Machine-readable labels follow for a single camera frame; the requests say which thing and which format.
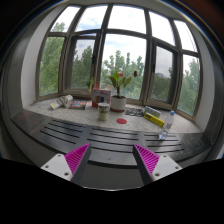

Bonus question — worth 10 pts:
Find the rolled newspaper bundle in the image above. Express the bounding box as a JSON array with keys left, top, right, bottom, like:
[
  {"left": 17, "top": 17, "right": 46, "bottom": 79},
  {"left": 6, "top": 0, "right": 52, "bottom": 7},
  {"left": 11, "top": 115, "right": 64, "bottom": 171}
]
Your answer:
[{"left": 50, "top": 95, "right": 73, "bottom": 110}]

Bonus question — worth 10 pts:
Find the bay window frame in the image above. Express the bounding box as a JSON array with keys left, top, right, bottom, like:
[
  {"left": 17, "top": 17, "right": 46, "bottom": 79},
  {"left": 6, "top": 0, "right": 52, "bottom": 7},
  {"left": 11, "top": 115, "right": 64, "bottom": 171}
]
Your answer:
[{"left": 36, "top": 3, "right": 202, "bottom": 119}]

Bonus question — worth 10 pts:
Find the black white patterned packet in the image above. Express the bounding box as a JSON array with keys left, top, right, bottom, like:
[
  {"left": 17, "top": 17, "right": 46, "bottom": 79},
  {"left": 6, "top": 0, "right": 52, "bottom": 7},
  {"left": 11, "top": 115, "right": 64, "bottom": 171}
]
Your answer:
[{"left": 125, "top": 107, "right": 144, "bottom": 117}]

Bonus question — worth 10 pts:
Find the yellow box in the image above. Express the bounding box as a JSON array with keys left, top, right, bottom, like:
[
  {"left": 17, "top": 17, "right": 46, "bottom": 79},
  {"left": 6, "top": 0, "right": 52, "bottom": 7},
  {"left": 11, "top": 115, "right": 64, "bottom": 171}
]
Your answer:
[{"left": 144, "top": 113, "right": 164, "bottom": 127}]

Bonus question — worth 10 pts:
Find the colourful cardboard box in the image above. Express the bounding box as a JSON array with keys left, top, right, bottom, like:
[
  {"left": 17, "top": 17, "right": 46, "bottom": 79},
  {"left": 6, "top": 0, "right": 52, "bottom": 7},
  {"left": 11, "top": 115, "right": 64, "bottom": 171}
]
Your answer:
[{"left": 92, "top": 88, "right": 111, "bottom": 107}]

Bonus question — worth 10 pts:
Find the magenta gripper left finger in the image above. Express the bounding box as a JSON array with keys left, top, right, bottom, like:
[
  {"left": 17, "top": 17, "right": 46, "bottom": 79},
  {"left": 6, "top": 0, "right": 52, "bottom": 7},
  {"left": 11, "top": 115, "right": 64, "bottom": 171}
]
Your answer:
[{"left": 65, "top": 143, "right": 91, "bottom": 185}]

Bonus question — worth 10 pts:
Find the clear plastic water bottle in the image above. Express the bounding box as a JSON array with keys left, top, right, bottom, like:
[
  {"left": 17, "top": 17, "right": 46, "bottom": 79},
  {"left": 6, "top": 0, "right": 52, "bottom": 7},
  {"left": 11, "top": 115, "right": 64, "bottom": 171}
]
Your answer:
[{"left": 159, "top": 110, "right": 175, "bottom": 140}]

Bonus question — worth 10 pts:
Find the colourful flat book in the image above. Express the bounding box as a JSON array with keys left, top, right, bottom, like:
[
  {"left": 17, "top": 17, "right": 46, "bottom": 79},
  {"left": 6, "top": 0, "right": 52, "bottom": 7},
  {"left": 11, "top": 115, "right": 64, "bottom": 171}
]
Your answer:
[{"left": 68, "top": 101, "right": 87, "bottom": 110}]

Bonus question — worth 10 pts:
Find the light blue box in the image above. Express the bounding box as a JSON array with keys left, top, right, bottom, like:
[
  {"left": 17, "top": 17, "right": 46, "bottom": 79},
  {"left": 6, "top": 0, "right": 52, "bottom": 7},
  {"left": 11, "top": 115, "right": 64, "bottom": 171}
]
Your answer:
[{"left": 145, "top": 106, "right": 161, "bottom": 118}]

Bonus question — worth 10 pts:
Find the potted plant in white pot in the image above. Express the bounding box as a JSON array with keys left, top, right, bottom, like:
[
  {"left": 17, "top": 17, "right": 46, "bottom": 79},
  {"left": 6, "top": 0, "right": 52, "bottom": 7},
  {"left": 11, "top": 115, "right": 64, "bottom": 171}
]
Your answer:
[{"left": 108, "top": 70, "right": 132, "bottom": 113}]

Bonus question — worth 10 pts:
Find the red round coaster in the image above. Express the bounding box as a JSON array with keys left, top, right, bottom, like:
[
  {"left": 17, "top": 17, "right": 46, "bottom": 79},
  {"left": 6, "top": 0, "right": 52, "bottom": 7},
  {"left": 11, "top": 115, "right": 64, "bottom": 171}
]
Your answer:
[{"left": 116, "top": 118, "right": 127, "bottom": 124}]

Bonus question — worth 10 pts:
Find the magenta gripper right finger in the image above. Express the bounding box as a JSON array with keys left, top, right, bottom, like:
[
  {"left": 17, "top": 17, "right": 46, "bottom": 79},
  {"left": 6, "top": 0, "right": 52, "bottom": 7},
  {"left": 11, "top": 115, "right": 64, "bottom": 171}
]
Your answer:
[{"left": 133, "top": 144, "right": 160, "bottom": 185}]

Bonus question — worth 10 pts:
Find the white paper cup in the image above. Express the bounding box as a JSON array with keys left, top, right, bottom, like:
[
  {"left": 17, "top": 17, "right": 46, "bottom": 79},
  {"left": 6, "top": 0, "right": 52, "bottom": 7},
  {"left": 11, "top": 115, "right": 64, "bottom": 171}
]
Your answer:
[{"left": 98, "top": 102, "right": 109, "bottom": 121}]

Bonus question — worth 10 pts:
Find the dark slatted radiator cover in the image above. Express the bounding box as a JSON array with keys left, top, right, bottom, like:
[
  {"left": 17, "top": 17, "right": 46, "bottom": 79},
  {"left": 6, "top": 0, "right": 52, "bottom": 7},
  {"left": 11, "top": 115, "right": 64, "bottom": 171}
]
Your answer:
[{"left": 12, "top": 110, "right": 211, "bottom": 167}]

